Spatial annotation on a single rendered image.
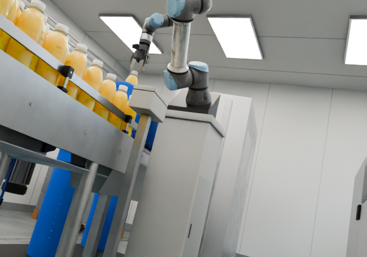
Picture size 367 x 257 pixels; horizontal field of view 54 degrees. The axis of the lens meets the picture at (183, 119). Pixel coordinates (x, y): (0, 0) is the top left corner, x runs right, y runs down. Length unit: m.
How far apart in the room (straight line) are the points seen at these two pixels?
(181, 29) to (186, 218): 0.94
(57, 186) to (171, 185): 0.90
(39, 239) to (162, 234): 0.94
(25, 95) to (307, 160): 6.08
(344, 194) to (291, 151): 1.13
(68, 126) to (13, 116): 0.24
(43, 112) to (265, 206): 5.87
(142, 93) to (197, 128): 0.50
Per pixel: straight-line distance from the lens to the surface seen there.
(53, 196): 2.51
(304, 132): 6.90
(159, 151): 1.94
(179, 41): 1.84
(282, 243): 6.65
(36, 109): 1.06
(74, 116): 1.21
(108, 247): 1.54
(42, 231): 2.53
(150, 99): 1.49
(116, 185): 1.92
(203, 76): 2.01
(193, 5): 1.77
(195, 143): 1.88
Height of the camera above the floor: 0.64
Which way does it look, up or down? 14 degrees up
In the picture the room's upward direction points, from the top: 13 degrees clockwise
